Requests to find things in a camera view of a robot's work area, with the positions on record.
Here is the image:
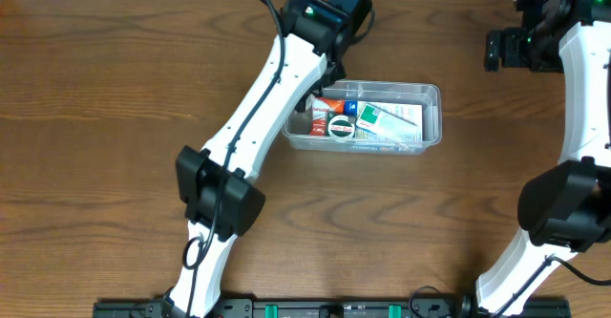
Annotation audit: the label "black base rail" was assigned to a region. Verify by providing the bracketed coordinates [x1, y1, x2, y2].
[93, 298, 572, 318]

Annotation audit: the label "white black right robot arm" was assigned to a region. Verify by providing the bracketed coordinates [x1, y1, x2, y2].
[461, 0, 610, 317]

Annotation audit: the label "blue fever patch box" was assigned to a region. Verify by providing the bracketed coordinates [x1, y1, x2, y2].
[343, 98, 424, 152]

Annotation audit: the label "white green medicine box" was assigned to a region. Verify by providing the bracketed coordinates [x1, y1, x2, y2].
[356, 103, 421, 141]

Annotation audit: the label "red Panadol box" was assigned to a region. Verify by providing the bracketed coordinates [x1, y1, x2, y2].
[310, 96, 345, 136]

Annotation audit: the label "green Zam-Buk box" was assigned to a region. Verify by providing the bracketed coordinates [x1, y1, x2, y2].
[327, 113, 356, 138]

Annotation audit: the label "clear plastic container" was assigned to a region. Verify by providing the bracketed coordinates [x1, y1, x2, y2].
[282, 80, 442, 155]

